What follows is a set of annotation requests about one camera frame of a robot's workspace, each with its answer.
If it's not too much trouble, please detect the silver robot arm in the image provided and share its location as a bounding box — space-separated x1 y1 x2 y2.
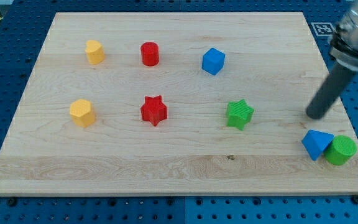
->
330 1 358 71

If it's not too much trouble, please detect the blue cube block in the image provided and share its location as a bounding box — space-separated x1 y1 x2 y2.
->
201 48 226 75

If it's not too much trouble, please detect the light wooden board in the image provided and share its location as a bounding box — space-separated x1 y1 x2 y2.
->
0 12 358 197

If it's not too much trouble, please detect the red star block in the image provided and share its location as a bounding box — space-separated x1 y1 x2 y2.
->
140 95 168 126

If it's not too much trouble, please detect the green star block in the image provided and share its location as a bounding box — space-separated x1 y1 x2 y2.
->
226 99 254 131

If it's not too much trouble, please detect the red cylinder block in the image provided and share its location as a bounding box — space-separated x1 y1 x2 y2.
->
140 42 159 67

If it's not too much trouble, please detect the yellow hexagon block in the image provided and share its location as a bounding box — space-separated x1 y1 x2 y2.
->
70 99 96 128

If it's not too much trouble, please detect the yellow heart block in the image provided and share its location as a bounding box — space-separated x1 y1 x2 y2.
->
85 40 105 65

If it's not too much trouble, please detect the blue triangle block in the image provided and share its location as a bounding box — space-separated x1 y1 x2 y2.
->
301 129 334 161

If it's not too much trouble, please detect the dark grey pointer rod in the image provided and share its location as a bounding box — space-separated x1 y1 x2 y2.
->
306 62 357 119

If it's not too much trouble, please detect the white fiducial marker tag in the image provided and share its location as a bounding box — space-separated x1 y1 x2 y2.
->
311 22 334 37

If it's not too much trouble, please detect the green cylinder block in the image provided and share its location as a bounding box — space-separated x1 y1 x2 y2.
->
324 135 357 166

